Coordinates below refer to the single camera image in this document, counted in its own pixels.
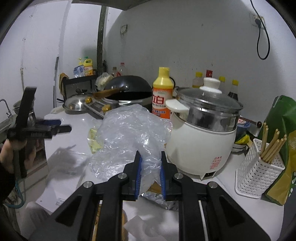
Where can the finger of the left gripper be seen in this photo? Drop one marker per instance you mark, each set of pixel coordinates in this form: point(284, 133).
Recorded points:
point(61, 129)
point(52, 122)

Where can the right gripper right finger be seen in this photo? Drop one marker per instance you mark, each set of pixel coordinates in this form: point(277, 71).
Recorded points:
point(169, 187)

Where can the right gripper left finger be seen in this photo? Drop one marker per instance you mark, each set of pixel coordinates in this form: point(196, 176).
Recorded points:
point(131, 187)

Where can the yellow tissue pack wrapper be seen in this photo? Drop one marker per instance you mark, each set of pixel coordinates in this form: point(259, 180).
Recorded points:
point(92, 142)

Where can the clear plastic bag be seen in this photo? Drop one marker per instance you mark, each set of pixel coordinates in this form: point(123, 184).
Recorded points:
point(124, 132)

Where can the person's left hand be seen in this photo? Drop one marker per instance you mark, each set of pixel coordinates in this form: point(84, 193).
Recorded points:
point(7, 154)

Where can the silver foil snack wrapper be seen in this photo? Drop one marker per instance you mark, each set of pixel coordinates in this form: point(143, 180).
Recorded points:
point(154, 194)

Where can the steel sink faucet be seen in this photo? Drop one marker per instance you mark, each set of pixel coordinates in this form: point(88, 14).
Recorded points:
point(8, 113)

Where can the stainless steel wok lid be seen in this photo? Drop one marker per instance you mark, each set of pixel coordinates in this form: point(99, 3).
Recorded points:
point(75, 104)

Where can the white electric cooking pot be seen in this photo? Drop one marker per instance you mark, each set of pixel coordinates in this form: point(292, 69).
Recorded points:
point(196, 150)

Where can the yellow cloth on rack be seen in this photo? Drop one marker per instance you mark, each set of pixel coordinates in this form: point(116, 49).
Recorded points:
point(62, 77)

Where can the black metal rack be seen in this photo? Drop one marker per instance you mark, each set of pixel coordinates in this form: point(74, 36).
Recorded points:
point(83, 83)

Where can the steel induction cooktop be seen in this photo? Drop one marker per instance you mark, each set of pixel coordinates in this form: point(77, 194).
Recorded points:
point(96, 106)

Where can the white paper sheet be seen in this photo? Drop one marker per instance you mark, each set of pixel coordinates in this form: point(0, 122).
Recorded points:
point(60, 188)

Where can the bag of white food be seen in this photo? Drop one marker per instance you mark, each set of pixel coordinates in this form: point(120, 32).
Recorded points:
point(102, 80)

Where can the yellow dish soap jug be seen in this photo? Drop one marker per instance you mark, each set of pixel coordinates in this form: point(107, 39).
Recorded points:
point(88, 66)

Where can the white perforated chopstick holder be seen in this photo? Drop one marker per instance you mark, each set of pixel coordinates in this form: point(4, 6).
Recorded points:
point(255, 176)

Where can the red label plastic bottle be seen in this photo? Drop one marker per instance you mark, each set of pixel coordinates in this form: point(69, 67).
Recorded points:
point(121, 70)

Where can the glass pot lid white knob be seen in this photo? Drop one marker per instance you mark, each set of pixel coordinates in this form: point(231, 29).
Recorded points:
point(209, 96)

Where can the yellow orange detergent bottle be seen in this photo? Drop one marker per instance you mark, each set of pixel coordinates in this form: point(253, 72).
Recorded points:
point(162, 90)

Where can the wooden chopsticks bundle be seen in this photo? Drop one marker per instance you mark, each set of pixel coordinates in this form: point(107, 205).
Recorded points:
point(269, 151)

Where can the yellow cap oil bottle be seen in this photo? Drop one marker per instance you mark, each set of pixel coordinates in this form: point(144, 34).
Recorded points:
point(198, 80)

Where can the dark soy sauce bottle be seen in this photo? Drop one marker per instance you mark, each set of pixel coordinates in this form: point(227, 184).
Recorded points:
point(233, 93)

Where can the red cap sauce bottle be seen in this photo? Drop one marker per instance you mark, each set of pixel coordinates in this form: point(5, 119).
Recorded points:
point(209, 73)

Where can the green yellow rice bag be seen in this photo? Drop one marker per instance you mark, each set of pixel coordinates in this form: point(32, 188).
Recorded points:
point(281, 116)

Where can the black wok wooden handle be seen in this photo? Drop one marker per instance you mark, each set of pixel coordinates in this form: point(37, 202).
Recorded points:
point(126, 88)

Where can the white wall socket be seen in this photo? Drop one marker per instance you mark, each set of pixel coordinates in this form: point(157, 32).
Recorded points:
point(257, 21)

